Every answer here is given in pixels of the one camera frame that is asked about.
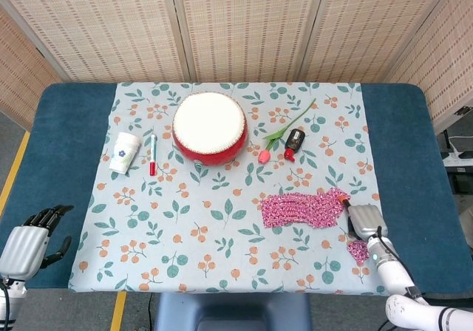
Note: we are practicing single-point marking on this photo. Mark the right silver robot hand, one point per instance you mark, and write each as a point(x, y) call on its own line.
point(366, 220)

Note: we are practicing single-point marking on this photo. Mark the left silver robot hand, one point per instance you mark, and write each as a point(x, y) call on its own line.
point(22, 246)

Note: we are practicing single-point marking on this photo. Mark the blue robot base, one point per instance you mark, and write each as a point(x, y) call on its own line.
point(229, 312)

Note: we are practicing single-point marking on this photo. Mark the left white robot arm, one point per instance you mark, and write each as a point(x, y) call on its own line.
point(10, 301)

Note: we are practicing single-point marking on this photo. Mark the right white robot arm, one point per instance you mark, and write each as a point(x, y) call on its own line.
point(391, 272)

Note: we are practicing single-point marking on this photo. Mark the white power strip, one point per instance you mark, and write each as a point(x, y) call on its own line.
point(460, 157)

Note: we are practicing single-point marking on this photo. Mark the dark bottle red cap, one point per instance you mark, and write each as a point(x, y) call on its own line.
point(295, 139)

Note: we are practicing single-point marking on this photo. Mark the pink artificial tulip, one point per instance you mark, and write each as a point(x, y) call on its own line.
point(264, 156)

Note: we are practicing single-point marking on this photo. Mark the flower print paper cup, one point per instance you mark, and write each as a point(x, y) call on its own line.
point(122, 157)

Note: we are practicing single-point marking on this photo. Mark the floral print tablecloth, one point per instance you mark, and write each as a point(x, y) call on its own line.
point(221, 213)

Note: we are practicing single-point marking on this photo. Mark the nested white paper cups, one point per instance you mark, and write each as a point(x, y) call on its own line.
point(133, 139)

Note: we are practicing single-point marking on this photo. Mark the red capped white marker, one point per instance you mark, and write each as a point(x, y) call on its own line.
point(153, 153)

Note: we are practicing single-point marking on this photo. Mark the woven folding screen panel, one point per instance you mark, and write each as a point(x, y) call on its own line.
point(111, 28)
point(22, 72)
point(373, 28)
point(447, 68)
point(247, 28)

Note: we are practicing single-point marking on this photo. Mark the red drum white skin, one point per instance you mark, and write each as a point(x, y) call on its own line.
point(208, 124)

